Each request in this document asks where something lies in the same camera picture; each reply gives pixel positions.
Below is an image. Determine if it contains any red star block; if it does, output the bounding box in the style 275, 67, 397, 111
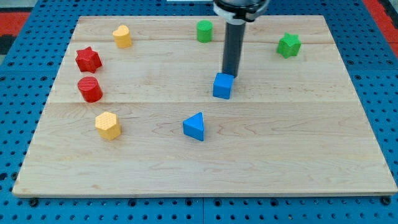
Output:
75, 47, 102, 73

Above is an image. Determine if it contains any light wooden board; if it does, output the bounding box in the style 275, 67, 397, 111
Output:
12, 16, 397, 198

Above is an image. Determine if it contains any blue triangle block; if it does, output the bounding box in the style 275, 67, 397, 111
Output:
183, 112, 205, 141

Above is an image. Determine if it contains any blue cube block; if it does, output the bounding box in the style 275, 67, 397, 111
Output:
213, 73, 234, 100

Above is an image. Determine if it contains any red cylinder block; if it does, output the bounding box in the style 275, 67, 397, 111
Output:
78, 77, 103, 103

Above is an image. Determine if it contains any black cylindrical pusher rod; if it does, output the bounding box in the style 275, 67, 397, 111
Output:
222, 23, 246, 78

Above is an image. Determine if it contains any green cylinder block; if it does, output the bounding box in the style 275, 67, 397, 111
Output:
197, 20, 213, 43

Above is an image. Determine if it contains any yellow heart block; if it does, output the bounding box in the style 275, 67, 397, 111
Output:
113, 25, 132, 49

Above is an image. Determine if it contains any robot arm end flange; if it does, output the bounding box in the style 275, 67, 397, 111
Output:
213, 0, 270, 25

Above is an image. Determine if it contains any green star block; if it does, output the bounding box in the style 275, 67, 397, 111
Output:
277, 32, 302, 58

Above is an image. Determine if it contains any yellow hexagon block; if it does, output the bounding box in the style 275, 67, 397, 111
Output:
95, 111, 121, 140

